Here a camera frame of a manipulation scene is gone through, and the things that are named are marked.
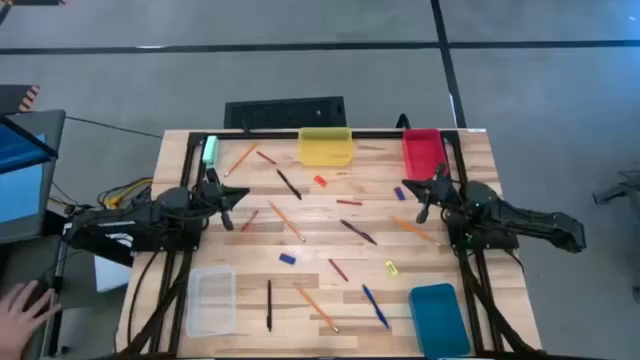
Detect hazard striped floor mat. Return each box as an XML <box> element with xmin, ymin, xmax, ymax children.
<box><xmin>0</xmin><ymin>84</ymin><xmax>41</xmax><ymax>114</ymax></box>

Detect yellow plastic bin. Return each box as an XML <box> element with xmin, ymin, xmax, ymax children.
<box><xmin>298</xmin><ymin>126</ymin><xmax>354</xmax><ymax>168</ymax></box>

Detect white box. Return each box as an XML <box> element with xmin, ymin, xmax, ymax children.
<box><xmin>93</xmin><ymin>253</ymin><xmax>133</xmax><ymax>294</ymax></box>

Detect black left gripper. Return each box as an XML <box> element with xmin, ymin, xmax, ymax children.
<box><xmin>197</xmin><ymin>167</ymin><xmax>250</xmax><ymax>233</ymax></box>

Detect teal plastic bin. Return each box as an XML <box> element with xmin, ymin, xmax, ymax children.
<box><xmin>408</xmin><ymin>282</ymin><xmax>473</xmax><ymax>359</ymax></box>

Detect black stand pole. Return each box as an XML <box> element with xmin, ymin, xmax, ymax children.
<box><xmin>47</xmin><ymin>234</ymin><xmax>69</xmax><ymax>357</ymax></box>

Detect thin black floor cable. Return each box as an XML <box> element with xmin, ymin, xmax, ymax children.
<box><xmin>64</xmin><ymin>116</ymin><xmax>164</xmax><ymax>140</ymax></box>

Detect laptop with blue screen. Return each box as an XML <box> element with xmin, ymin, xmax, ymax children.
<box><xmin>0</xmin><ymin>109</ymin><xmax>67</xmax><ymax>245</ymax></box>

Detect blue pen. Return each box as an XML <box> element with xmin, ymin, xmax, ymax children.
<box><xmin>361</xmin><ymin>284</ymin><xmax>391</xmax><ymax>330</ymax></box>

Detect grey office chair base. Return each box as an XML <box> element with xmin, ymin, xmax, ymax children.
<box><xmin>592</xmin><ymin>169</ymin><xmax>640</xmax><ymax>207</ymax></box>

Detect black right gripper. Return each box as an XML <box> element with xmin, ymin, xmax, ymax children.
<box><xmin>402</xmin><ymin>163</ymin><xmax>461</xmax><ymax>225</ymax></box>

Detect clear plastic bin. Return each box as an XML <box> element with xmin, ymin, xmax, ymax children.
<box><xmin>185</xmin><ymin>265</ymin><xmax>238</xmax><ymax>339</ymax></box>

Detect person's hand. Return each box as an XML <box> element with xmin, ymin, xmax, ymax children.
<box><xmin>0</xmin><ymin>279</ymin><xmax>63</xmax><ymax>360</ymax></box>

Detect black keyboard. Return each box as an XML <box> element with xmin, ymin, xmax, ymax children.
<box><xmin>223</xmin><ymin>95</ymin><xmax>348</xmax><ymax>131</ymax></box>

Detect yellow cable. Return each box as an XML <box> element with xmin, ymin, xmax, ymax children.
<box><xmin>103</xmin><ymin>177</ymin><xmax>154</xmax><ymax>209</ymax></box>

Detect pink plastic bin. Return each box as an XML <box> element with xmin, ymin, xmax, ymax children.
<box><xmin>401</xmin><ymin>128</ymin><xmax>450</xmax><ymax>182</ymax></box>

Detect mint green stapler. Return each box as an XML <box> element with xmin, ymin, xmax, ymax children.
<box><xmin>201</xmin><ymin>134</ymin><xmax>221</xmax><ymax>169</ymax></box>

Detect orange pencil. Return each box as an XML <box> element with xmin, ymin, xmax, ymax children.
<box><xmin>293</xmin><ymin>284</ymin><xmax>341</xmax><ymax>335</ymax></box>
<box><xmin>223</xmin><ymin>143</ymin><xmax>260</xmax><ymax>178</ymax></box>
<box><xmin>267</xmin><ymin>200</ymin><xmax>308</xmax><ymax>244</ymax></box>
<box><xmin>390</xmin><ymin>216</ymin><xmax>442</xmax><ymax>247</ymax></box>

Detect purple pen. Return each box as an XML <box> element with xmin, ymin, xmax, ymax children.
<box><xmin>339</xmin><ymin>219</ymin><xmax>379</xmax><ymax>247</ymax></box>

